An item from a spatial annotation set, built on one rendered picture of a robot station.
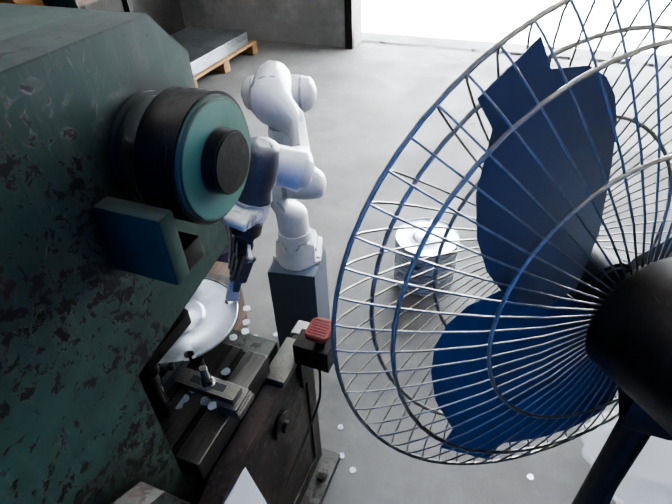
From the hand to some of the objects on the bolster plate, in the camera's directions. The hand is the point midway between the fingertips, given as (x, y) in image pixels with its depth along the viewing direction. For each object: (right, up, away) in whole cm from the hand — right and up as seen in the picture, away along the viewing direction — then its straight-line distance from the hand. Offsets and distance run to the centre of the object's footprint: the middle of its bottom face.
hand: (234, 288), depth 125 cm
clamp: (-2, -24, -11) cm, 26 cm away
